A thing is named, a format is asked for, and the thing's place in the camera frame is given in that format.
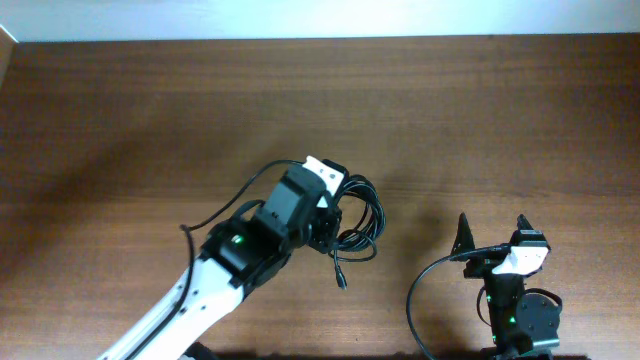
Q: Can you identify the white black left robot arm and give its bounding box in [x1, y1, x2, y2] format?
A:
[102, 157, 348, 359]

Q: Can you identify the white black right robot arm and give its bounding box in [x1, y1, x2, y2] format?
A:
[451, 214, 563, 359]

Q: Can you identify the black right camera cable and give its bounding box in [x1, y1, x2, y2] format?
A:
[405, 243, 512, 360]

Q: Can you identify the thick black cable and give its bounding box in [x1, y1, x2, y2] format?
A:
[333, 174, 387, 254]

